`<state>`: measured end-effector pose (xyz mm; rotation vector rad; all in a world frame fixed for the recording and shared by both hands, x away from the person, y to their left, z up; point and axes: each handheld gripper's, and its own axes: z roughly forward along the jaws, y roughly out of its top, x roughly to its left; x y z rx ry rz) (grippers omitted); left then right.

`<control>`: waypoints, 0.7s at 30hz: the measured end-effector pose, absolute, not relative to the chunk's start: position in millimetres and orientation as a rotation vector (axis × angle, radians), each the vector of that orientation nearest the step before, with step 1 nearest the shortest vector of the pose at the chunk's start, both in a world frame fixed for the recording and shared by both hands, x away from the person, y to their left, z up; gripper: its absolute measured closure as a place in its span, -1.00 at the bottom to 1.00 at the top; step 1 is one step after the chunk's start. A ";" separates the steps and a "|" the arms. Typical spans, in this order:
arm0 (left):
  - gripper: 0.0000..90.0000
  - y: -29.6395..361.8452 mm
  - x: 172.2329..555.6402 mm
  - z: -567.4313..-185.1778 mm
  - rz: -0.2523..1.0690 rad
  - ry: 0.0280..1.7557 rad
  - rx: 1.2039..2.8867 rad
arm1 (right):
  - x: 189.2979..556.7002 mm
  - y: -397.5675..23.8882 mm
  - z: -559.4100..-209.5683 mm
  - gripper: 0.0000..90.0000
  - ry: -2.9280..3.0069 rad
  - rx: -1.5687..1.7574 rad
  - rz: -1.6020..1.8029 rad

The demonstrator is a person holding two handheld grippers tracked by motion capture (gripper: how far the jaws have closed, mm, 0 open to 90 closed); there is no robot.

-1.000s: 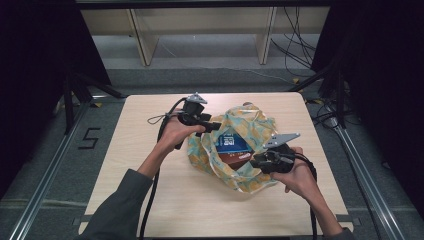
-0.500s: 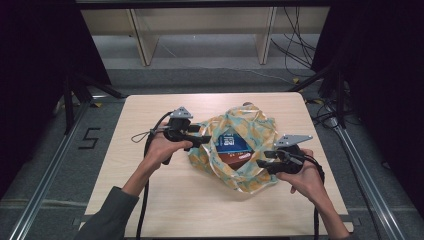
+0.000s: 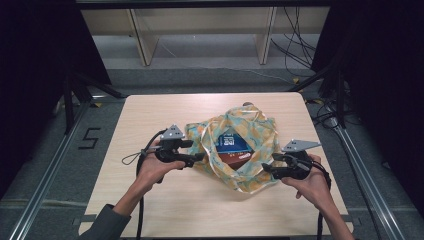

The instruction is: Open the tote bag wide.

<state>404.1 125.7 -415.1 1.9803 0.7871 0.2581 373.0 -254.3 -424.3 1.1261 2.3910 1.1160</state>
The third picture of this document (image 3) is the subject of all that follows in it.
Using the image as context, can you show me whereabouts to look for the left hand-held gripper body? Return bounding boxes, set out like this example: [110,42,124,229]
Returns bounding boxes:
[153,123,195,164]

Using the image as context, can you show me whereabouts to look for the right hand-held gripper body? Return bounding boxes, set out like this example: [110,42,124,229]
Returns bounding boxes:
[272,138,323,182]

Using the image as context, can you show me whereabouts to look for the orange-print teal tote bag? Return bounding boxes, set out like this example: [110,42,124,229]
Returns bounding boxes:
[183,103,284,195]

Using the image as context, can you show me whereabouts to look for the person's right hand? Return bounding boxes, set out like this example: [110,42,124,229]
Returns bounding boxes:
[280,153,332,202]

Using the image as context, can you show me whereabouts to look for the person's left hand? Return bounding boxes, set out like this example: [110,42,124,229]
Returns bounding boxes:
[135,139,187,195]

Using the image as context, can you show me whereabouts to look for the blue packet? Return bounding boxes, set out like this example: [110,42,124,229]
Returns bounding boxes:
[214,131,255,155]

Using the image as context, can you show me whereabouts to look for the dark red packet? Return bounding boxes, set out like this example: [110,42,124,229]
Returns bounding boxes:
[217,149,256,172]

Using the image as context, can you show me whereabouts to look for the black metal stand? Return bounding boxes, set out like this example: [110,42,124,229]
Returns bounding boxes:
[62,71,127,135]
[287,61,348,130]

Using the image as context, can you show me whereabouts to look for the black curtain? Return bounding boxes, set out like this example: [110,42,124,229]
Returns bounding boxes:
[311,0,424,211]
[0,0,112,200]

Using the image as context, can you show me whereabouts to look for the light wooden shelf unit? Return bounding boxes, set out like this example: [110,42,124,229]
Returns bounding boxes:
[79,5,332,68]

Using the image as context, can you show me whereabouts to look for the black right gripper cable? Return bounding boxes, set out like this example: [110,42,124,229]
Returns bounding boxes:
[311,159,334,240]

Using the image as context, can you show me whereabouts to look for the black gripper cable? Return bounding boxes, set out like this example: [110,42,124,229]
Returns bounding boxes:
[311,159,334,240]
[134,128,168,240]

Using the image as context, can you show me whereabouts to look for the thin black lanyard loop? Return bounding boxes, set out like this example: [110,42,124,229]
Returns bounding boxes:
[121,150,148,166]

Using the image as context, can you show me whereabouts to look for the black floor cables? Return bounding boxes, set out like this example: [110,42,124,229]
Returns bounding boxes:
[305,95,362,129]

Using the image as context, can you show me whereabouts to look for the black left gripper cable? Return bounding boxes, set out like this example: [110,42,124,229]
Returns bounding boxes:
[134,128,168,240]

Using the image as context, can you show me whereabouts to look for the aluminium frame rail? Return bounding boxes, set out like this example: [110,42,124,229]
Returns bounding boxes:
[7,98,92,240]
[331,125,407,240]

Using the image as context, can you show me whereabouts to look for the bundle of black hanging cables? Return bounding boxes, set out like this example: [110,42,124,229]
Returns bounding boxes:
[269,5,318,78]

